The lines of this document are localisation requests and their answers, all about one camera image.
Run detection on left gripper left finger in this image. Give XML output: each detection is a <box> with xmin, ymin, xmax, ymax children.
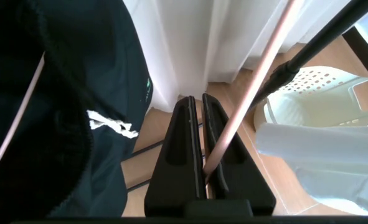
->
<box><xmin>144</xmin><ymin>95</ymin><xmax>207</xmax><ymax>218</ymax></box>

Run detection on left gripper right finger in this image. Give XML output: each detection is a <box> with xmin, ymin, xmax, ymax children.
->
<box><xmin>201</xmin><ymin>92</ymin><xmax>277</xmax><ymax>217</ymax></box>

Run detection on white garment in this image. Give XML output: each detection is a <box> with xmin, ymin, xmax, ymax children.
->
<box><xmin>254</xmin><ymin>122</ymin><xmax>368</xmax><ymax>217</ymax></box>

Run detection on pink clothes hanger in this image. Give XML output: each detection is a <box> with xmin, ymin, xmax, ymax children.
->
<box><xmin>0</xmin><ymin>52</ymin><xmax>46</xmax><ymax>189</ymax></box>
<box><xmin>203</xmin><ymin>0</ymin><xmax>306</xmax><ymax>179</ymax></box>

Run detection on black shorts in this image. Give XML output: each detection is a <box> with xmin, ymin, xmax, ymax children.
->
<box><xmin>0</xmin><ymin>0</ymin><xmax>154</xmax><ymax>218</ymax></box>

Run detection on white laundry basket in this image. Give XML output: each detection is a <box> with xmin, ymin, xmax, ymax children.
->
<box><xmin>253</xmin><ymin>65</ymin><xmax>368</xmax><ymax>132</ymax></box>

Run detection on black clothes rack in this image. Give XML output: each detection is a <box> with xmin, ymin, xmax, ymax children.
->
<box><xmin>121</xmin><ymin>0</ymin><xmax>368</xmax><ymax>193</ymax></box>

